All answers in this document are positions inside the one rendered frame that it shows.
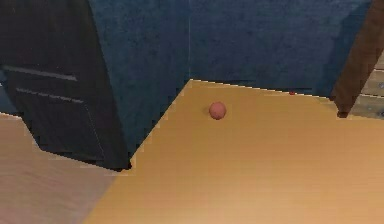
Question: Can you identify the red round tomato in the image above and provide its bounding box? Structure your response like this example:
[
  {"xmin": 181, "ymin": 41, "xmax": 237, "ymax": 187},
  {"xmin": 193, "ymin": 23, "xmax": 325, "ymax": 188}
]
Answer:
[{"xmin": 208, "ymin": 101, "xmax": 228, "ymax": 121}]

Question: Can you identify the wooden table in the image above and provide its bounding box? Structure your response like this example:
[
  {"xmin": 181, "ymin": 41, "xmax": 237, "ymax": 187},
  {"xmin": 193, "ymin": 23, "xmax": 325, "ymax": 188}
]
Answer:
[{"xmin": 81, "ymin": 78, "xmax": 384, "ymax": 224}]

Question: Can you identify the pale wooden drawer cabinet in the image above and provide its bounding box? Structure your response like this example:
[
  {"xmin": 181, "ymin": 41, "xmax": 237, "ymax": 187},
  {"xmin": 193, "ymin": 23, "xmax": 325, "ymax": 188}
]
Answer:
[{"xmin": 347, "ymin": 49, "xmax": 384, "ymax": 120}]

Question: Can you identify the grey fridge handle bar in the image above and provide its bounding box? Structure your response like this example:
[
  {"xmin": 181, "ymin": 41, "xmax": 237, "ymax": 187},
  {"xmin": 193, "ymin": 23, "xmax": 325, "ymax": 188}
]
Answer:
[
  {"xmin": 1, "ymin": 64, "xmax": 79, "ymax": 83},
  {"xmin": 15, "ymin": 87, "xmax": 85, "ymax": 105}
]

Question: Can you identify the brown wooden post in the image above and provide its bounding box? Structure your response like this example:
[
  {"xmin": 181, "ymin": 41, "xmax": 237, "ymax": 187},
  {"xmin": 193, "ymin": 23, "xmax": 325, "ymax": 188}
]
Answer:
[{"xmin": 329, "ymin": 0, "xmax": 384, "ymax": 119}]

